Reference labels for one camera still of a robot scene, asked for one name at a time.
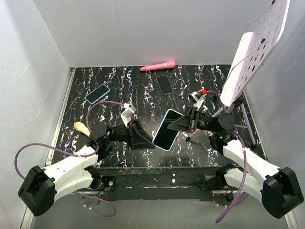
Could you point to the black phone on table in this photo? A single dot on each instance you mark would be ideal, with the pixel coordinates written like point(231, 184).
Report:
point(164, 84)

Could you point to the pink microphone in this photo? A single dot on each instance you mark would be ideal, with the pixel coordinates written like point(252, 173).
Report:
point(165, 65)

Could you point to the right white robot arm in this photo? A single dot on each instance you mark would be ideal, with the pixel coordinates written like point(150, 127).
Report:
point(276, 188)

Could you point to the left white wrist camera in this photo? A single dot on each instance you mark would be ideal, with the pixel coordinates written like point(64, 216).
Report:
point(128, 113)

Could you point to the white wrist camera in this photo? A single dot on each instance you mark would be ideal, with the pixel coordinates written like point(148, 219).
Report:
point(198, 97)
point(128, 113)

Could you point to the aluminium frame rail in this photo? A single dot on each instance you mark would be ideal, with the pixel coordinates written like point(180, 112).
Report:
point(28, 216)

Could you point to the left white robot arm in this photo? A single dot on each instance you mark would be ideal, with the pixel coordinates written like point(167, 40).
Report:
point(43, 186)

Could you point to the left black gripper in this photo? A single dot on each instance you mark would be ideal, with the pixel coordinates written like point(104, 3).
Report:
point(138, 139)

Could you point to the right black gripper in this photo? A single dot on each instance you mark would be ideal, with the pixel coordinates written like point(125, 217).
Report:
point(188, 122)

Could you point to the beige wooden toy piece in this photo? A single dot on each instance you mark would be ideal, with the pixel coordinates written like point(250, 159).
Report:
point(80, 127)

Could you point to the blue cased phone on table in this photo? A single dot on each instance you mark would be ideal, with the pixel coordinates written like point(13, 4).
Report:
point(97, 94)

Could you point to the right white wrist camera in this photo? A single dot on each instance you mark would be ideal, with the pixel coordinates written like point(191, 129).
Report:
point(198, 97)

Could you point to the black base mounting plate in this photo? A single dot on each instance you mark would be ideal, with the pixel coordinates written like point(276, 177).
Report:
point(161, 183)

